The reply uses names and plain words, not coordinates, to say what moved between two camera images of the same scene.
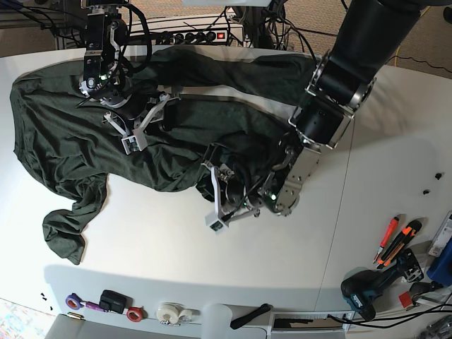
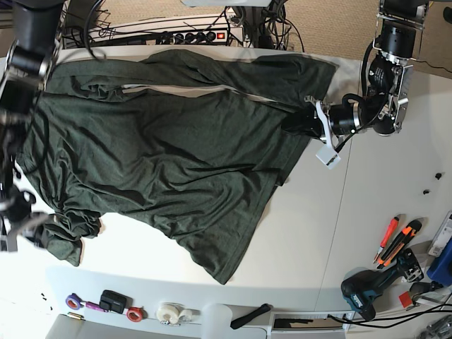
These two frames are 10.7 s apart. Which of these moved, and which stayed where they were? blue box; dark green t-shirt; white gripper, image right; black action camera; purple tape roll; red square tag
Moved: white gripper, image right; dark green t-shirt
Stayed: blue box; red square tag; purple tape roll; black action camera
